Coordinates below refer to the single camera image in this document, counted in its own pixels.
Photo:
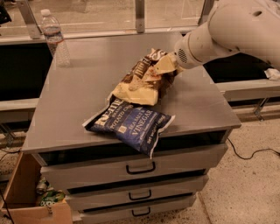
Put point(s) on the middle grey drawer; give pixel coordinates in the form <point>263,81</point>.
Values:
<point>117,194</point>

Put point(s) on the blue chip bag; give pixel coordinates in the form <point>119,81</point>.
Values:
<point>135,125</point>

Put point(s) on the clear plastic water bottle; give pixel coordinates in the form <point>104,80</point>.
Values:
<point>54,38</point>

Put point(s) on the grey drawer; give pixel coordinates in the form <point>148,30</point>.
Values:
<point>117,194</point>
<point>115,169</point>
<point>139,209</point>

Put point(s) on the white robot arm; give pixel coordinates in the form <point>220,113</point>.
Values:
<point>233,26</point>

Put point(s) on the metal window rail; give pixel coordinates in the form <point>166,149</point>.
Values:
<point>91,18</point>

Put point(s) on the bottom grey drawer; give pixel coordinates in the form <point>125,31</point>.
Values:
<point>139,209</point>

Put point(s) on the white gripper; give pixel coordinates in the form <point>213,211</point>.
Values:
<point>183,52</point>

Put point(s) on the brown chip bag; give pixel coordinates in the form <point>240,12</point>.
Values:
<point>143,85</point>

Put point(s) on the grey drawer cabinet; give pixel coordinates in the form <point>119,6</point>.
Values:
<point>73,94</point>

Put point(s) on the top grey drawer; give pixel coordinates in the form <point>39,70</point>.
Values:
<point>115,169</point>

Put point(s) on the green snack bag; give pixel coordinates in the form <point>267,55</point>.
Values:
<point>51,197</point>

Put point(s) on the cardboard box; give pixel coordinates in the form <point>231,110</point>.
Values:
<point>21,202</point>

